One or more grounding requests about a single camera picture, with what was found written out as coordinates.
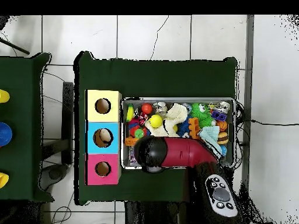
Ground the wooden box with three holes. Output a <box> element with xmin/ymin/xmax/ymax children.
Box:
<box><xmin>85</xmin><ymin>89</ymin><xmax>123</xmax><ymax>186</ymax></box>

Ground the yellow ball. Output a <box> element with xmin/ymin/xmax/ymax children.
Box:
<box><xmin>149</xmin><ymin>114</ymin><xmax>164</xmax><ymax>128</ymax></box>

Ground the red-orange ball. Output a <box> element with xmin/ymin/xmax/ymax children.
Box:
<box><xmin>141</xmin><ymin>103</ymin><xmax>154</xmax><ymax>115</ymax></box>

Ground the yellow-green disc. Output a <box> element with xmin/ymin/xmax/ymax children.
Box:
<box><xmin>125</xmin><ymin>104</ymin><xmax>135</xmax><ymax>123</ymax></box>

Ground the orange plastic tray block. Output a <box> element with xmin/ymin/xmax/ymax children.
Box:
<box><xmin>124</xmin><ymin>136</ymin><xmax>140</xmax><ymax>146</ymax></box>

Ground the cream waffle cloth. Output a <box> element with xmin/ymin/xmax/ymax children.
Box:
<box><xmin>145</xmin><ymin>103</ymin><xmax>189</xmax><ymax>138</ymax></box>

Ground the blue furry googly-eyed toy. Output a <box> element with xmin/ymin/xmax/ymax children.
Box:
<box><xmin>176</xmin><ymin>116</ymin><xmax>192</xmax><ymax>138</ymax></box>

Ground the orange plastic toy piece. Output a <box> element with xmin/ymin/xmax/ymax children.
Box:
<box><xmin>188</xmin><ymin>117</ymin><xmax>201</xmax><ymax>139</ymax></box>

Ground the green cloth table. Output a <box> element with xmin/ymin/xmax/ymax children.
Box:
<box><xmin>0</xmin><ymin>52</ymin><xmax>53</xmax><ymax>202</ymax></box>
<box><xmin>74</xmin><ymin>50</ymin><xmax>240</xmax><ymax>206</ymax></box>

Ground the green spiky googly-eyed toy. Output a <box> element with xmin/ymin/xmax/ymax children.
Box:
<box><xmin>190</xmin><ymin>102</ymin><xmax>213</xmax><ymax>129</ymax></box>

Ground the mint green cloth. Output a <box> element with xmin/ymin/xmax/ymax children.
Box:
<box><xmin>198</xmin><ymin>125</ymin><xmax>224</xmax><ymax>157</ymax></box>

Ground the toy burger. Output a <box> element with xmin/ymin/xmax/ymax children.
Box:
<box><xmin>217</xmin><ymin>130</ymin><xmax>230</xmax><ymax>145</ymax></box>

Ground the black floor stand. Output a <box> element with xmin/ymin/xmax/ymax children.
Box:
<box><xmin>41</xmin><ymin>82</ymin><xmax>75</xmax><ymax>185</ymax></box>

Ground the blue round cap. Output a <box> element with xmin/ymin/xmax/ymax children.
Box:
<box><xmin>0</xmin><ymin>122</ymin><xmax>13</xmax><ymax>146</ymax></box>

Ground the yellow cone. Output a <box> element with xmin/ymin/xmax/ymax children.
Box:
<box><xmin>0</xmin><ymin>89</ymin><xmax>10</xmax><ymax>103</ymax></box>
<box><xmin>0</xmin><ymin>172</ymin><xmax>10</xmax><ymax>189</ymax></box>

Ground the black rod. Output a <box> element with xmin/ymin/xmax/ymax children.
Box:
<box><xmin>0</xmin><ymin>37</ymin><xmax>30</xmax><ymax>55</ymax></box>

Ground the wire mesh bin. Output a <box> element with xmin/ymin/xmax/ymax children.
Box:
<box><xmin>121</xmin><ymin>97</ymin><xmax>237</xmax><ymax>170</ymax></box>

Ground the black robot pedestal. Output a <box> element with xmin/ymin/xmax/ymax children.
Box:
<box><xmin>124</xmin><ymin>201</ymin><xmax>201</xmax><ymax>224</ymax></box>

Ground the black cable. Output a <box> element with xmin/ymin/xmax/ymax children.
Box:
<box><xmin>235</xmin><ymin>100</ymin><xmax>299</xmax><ymax>141</ymax></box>

